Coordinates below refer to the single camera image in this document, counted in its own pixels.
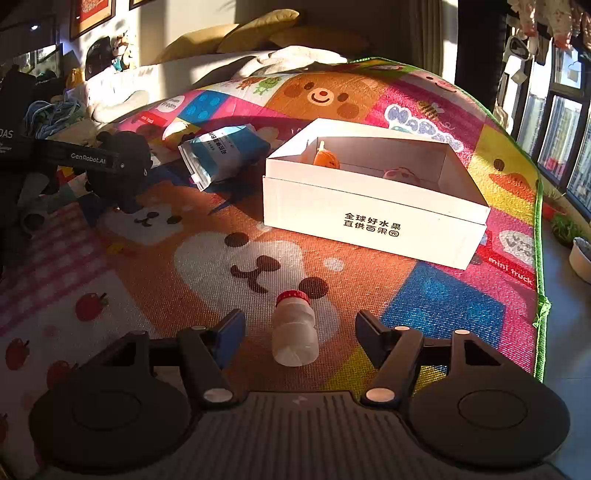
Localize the beige curtain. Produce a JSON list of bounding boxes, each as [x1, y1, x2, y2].
[[397, 0, 458, 80]]

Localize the orange toy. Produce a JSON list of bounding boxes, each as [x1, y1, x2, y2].
[[313, 141, 342, 169]]

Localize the pink toy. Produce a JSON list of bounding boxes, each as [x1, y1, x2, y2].
[[382, 167, 416, 184]]

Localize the blue cloth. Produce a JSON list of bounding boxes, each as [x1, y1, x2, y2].
[[23, 99, 88, 139]]

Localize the black plush toy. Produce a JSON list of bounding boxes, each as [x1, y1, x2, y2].
[[84, 131, 155, 215]]

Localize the small plush toys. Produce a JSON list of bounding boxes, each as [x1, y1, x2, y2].
[[111, 30, 140, 72]]

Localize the white bowl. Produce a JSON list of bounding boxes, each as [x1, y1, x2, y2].
[[569, 237, 591, 283]]

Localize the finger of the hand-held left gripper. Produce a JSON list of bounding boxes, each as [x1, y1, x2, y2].
[[37, 137, 126, 171]]

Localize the small potted plant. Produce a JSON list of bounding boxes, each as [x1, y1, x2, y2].
[[542, 189, 583, 245]]

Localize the white blanket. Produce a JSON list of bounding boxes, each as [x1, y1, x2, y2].
[[85, 45, 349, 123]]

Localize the hanging clothes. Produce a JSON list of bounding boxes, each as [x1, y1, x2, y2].
[[508, 0, 591, 52]]

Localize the yellow pillow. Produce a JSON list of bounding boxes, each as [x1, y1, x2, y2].
[[270, 26, 370, 51], [217, 9, 301, 54], [157, 24, 241, 64]]

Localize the red framed wall picture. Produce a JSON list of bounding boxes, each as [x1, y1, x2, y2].
[[69, 0, 116, 40]]

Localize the colourful cartoon play mat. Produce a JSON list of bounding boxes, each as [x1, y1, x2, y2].
[[0, 56, 552, 480]]

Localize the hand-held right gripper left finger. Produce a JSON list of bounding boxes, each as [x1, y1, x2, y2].
[[88, 308, 246, 409]]

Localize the small red-capped plastic bottle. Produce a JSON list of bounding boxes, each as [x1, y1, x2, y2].
[[271, 290, 320, 367]]

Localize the black cap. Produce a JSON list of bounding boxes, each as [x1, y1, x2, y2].
[[84, 36, 116, 79]]

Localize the blue and white packet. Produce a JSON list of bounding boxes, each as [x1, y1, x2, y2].
[[178, 124, 271, 192]]

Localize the white cardboard box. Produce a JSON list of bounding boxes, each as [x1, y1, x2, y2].
[[262, 117, 491, 271]]

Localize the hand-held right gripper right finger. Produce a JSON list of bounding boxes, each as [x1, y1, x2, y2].
[[355, 309, 505, 409]]

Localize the dark curtain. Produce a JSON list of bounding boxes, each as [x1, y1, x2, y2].
[[455, 0, 509, 134]]

